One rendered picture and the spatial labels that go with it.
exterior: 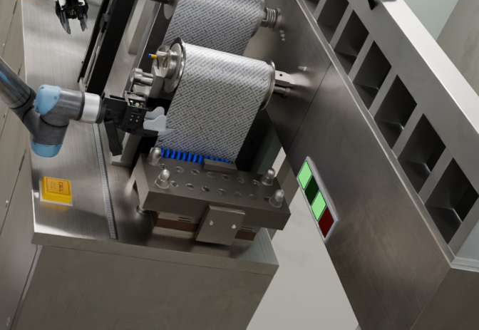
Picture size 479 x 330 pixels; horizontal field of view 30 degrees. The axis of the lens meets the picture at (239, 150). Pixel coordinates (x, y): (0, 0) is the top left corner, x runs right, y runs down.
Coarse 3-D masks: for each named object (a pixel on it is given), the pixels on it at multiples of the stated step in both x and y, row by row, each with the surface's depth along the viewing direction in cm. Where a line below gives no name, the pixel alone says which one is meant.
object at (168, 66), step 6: (168, 54) 230; (174, 54) 229; (168, 60) 229; (174, 60) 229; (162, 66) 234; (168, 66) 229; (174, 66) 229; (162, 72) 233; (168, 72) 229; (174, 72) 229; (168, 78) 231
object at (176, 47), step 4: (176, 44) 232; (172, 48) 234; (176, 48) 231; (180, 52) 228; (180, 56) 227; (184, 60) 227; (184, 64) 227; (176, 68) 228; (176, 72) 228; (172, 76) 230; (180, 76) 228; (168, 80) 233; (172, 80) 229; (168, 84) 232; (268, 84) 236; (268, 88) 237; (264, 96) 237
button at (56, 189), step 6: (42, 180) 229; (48, 180) 228; (54, 180) 229; (60, 180) 230; (66, 180) 231; (42, 186) 228; (48, 186) 226; (54, 186) 227; (60, 186) 228; (66, 186) 229; (42, 192) 226; (48, 192) 224; (54, 192) 225; (60, 192) 226; (66, 192) 226; (48, 198) 225; (54, 198) 225; (60, 198) 225; (66, 198) 226
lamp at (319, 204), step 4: (320, 192) 215; (320, 196) 215; (316, 200) 216; (320, 200) 215; (316, 204) 216; (320, 204) 214; (324, 204) 212; (312, 208) 218; (316, 208) 216; (320, 208) 214; (316, 212) 215; (320, 212) 214; (316, 216) 215
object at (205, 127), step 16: (176, 96) 231; (176, 112) 234; (192, 112) 235; (208, 112) 236; (224, 112) 237; (240, 112) 238; (256, 112) 239; (176, 128) 237; (192, 128) 238; (208, 128) 239; (224, 128) 240; (240, 128) 241; (160, 144) 239; (176, 144) 240; (192, 144) 241; (208, 144) 242; (224, 144) 243; (240, 144) 244; (224, 160) 247
